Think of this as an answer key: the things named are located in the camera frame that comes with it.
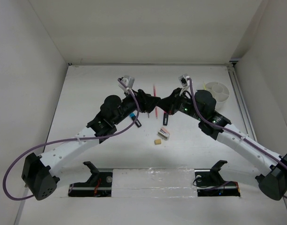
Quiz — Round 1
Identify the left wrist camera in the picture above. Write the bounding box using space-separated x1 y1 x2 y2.
121 75 135 88

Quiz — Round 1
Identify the white round compartment container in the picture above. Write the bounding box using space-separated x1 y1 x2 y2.
206 82 230 110

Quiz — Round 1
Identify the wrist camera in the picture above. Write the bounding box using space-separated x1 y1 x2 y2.
121 75 135 88
178 74 190 87

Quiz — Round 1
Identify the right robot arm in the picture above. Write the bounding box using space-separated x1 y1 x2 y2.
158 88 287 201

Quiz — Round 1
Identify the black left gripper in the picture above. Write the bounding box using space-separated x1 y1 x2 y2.
112 88 160 126

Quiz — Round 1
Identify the pink eraser in sleeve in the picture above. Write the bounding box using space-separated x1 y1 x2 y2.
157 127 170 140

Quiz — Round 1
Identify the blue black thick highlighter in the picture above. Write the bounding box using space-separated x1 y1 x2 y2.
129 113 142 128

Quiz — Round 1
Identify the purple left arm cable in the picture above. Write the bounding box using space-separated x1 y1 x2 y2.
2 78 140 201

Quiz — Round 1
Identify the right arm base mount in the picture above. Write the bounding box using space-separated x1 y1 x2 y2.
192 160 241 197

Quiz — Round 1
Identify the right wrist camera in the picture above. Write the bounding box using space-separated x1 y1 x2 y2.
178 74 190 87

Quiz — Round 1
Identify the small tan eraser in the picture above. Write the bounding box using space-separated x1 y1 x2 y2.
154 139 162 145

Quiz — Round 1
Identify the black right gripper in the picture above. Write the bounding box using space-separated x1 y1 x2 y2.
156 87 204 121

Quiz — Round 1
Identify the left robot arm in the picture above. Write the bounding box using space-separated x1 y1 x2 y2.
22 90 160 201

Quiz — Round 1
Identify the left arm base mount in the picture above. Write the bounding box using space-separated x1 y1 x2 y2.
68 161 113 198

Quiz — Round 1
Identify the pink black thick highlighter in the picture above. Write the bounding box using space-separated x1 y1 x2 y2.
162 112 169 126

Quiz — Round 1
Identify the thin pink highlighter pen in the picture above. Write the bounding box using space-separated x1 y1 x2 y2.
153 84 158 119

